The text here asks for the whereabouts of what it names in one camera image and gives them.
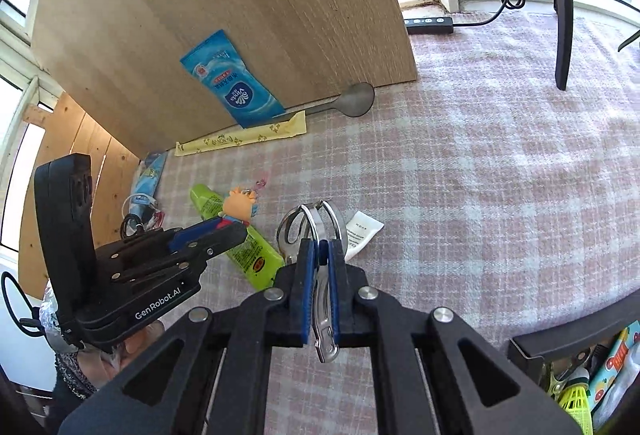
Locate shiny metal clip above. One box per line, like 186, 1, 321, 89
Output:
276, 199, 347, 364

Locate black storage box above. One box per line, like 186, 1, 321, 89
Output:
507, 282, 640, 433

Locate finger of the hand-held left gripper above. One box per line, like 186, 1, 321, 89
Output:
114, 226, 248, 284
120, 216, 226, 262

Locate fruit print tube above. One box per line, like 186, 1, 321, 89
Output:
587, 320, 640, 416

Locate cartoon doll keychain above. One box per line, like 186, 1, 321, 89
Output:
217, 172, 268, 232

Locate person's left hand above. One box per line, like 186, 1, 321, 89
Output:
99, 320, 167, 375

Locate black coiled cable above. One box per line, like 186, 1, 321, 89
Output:
119, 212, 151, 238

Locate black tripod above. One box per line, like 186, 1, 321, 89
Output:
462, 0, 573, 90

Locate blue tissue packet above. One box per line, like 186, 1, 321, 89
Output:
180, 30, 286, 130

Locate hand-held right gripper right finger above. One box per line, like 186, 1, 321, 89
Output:
325, 239, 583, 435

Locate grey metal spoon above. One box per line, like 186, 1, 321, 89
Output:
274, 82, 376, 120

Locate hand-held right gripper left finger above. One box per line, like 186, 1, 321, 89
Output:
57, 237, 320, 435

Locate black power strip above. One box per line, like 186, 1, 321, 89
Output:
405, 16, 455, 34

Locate yellow chopstick sleeve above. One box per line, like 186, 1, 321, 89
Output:
174, 110, 307, 157

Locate blue printed packet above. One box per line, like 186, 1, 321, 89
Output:
131, 152, 168, 210

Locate yellow shuttlecock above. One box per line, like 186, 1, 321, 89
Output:
550, 377, 594, 435

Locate green tube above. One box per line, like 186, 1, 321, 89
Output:
189, 184, 285, 292

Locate white usb cable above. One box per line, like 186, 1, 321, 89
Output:
127, 195, 161, 216

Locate small white sachet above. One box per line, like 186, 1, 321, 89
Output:
344, 211, 385, 261

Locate wooden slat panel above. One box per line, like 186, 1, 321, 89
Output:
17, 92, 141, 301

